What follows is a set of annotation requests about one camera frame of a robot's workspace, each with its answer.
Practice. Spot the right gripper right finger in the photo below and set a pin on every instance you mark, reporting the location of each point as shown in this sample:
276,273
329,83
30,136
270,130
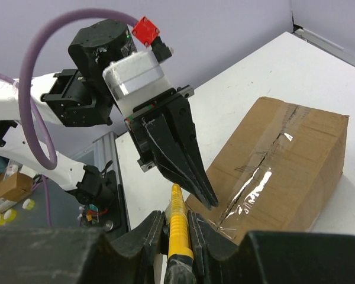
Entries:
271,257

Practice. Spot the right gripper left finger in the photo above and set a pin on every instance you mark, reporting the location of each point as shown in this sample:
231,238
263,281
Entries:
81,255

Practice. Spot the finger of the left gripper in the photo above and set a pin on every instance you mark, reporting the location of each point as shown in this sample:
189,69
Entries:
172,154
190,165

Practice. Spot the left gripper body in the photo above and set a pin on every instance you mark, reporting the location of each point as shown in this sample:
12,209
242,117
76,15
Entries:
157,119

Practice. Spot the brown cardboard express box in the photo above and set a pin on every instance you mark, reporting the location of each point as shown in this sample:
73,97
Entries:
277,171

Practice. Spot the yellow utility knife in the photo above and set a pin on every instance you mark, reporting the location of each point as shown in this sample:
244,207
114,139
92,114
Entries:
180,256

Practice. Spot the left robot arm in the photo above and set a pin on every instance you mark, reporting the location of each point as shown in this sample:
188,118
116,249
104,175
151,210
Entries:
76,97

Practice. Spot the small cardboard box background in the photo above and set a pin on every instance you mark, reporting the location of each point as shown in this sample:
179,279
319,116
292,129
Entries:
14,189

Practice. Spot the tape roll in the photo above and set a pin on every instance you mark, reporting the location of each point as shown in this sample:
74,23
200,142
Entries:
28,204

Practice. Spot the aluminium frame rail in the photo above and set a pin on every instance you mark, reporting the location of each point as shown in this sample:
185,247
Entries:
105,151

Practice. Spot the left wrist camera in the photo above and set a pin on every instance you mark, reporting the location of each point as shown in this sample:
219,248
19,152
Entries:
134,80

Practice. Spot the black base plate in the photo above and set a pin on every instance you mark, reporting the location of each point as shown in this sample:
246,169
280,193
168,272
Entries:
109,210

